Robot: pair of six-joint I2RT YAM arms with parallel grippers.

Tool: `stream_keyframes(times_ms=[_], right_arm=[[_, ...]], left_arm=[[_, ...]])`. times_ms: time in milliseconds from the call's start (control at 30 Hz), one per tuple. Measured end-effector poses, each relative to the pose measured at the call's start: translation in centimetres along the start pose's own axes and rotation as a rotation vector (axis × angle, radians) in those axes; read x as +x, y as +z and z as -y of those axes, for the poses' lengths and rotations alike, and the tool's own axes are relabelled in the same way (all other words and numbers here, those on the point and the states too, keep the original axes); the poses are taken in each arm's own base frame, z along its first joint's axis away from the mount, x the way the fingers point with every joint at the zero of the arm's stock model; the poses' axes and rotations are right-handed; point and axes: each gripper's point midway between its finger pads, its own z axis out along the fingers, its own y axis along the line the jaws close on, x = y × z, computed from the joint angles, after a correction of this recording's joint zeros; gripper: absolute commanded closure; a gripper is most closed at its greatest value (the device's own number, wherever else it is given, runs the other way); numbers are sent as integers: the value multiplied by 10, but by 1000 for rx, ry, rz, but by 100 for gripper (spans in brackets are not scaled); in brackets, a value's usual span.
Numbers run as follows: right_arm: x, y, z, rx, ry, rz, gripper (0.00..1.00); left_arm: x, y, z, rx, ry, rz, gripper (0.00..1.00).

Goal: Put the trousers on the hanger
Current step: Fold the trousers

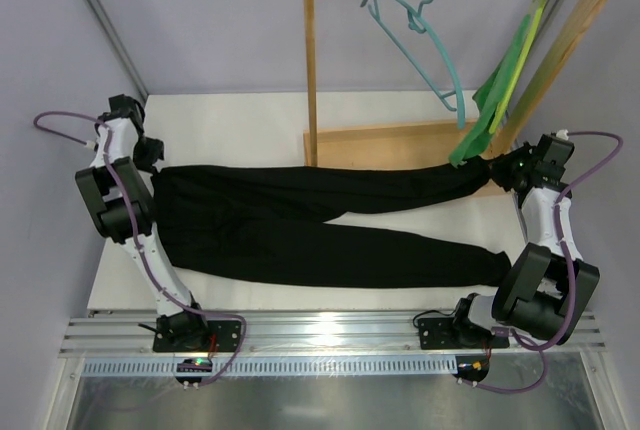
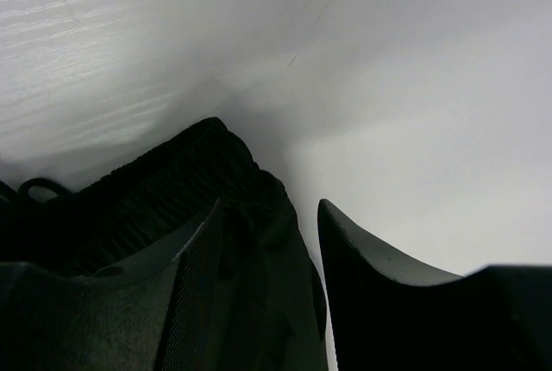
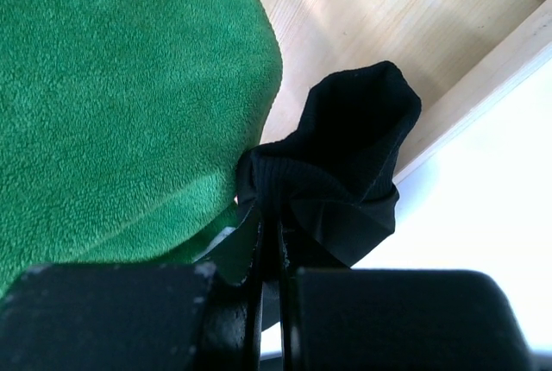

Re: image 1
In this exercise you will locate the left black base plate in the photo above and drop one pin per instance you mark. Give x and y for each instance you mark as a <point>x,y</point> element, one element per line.
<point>221,336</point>

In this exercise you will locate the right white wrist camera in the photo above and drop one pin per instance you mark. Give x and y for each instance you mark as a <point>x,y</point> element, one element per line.
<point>562,134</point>

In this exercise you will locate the wooden clothes rack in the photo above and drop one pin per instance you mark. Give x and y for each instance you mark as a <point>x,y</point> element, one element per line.
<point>414,145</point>

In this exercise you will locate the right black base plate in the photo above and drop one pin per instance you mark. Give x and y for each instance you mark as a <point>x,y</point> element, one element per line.
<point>444,333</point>

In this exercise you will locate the black trousers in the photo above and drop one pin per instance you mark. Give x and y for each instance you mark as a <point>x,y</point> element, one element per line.
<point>282,226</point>

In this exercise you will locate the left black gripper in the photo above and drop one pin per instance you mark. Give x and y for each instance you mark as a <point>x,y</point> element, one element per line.
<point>151,153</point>

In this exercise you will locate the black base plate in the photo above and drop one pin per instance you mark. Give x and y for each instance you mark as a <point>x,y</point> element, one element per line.
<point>444,333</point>
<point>221,336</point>

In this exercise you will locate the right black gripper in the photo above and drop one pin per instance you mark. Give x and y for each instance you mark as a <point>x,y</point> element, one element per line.
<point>505,170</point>

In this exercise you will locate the lime green plastic hanger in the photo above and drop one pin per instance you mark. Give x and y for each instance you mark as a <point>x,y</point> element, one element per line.
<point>520,60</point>

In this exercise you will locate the aluminium mounting rail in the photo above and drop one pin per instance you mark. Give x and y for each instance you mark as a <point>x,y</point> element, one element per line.
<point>115,333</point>

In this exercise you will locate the grey slotted cable duct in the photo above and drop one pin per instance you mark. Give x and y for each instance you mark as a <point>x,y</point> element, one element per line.
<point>271,366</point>

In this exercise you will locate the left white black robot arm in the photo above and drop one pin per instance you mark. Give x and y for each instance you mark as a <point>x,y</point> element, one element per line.
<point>122,210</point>

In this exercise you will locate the green microfibre cloth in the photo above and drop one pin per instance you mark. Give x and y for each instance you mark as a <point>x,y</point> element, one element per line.
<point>488,97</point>

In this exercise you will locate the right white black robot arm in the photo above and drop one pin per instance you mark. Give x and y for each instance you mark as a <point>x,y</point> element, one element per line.
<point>548,287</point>

